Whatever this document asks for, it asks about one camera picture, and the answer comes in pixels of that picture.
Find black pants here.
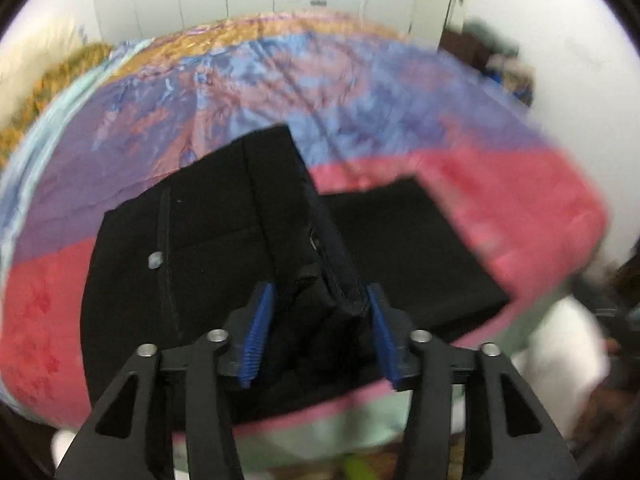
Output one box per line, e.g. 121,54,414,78
80,125,509,424

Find colourful floral bedspread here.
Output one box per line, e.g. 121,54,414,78
1,12,606,440

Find pile of clothes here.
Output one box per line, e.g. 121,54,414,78
463,18,536,107

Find yellow floral blanket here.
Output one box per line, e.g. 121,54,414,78
1,42,114,170

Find dark wooden nightstand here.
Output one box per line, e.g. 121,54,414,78
438,28,494,72

